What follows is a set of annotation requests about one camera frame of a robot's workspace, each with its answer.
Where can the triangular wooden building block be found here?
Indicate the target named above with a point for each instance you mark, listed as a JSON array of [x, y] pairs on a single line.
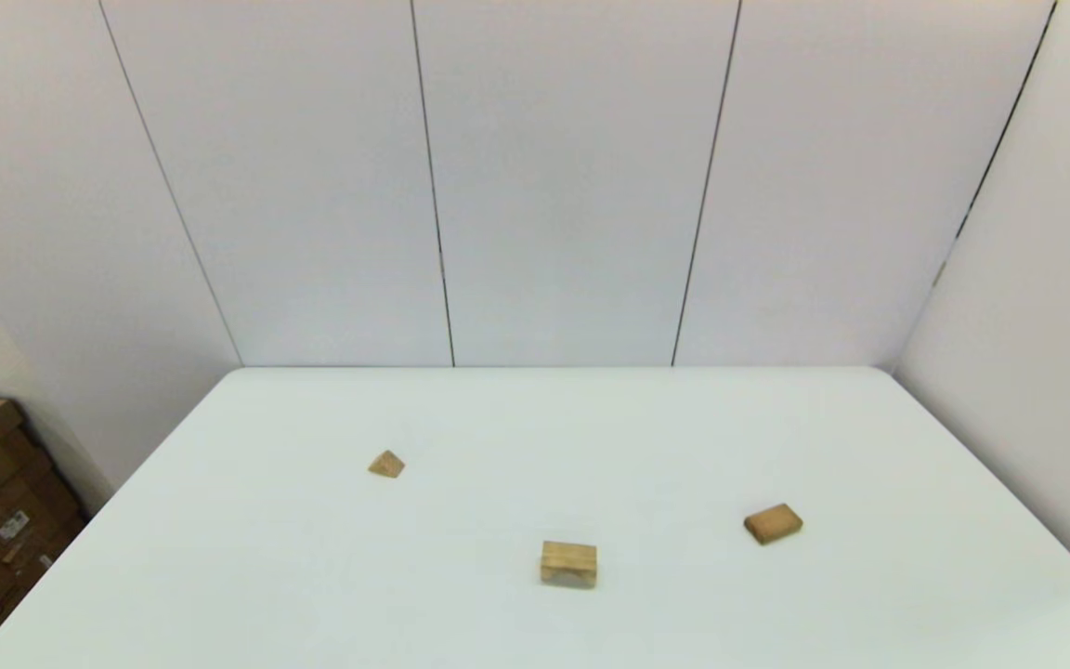
[[386, 466]]

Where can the labelled brown cardboard box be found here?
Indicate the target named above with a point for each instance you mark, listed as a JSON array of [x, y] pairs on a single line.
[[6, 557]]

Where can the arched wooden building block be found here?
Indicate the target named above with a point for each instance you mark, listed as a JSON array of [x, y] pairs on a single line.
[[568, 562]]

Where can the rectangular wooden building block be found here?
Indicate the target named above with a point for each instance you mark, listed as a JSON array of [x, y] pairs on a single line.
[[774, 525]]

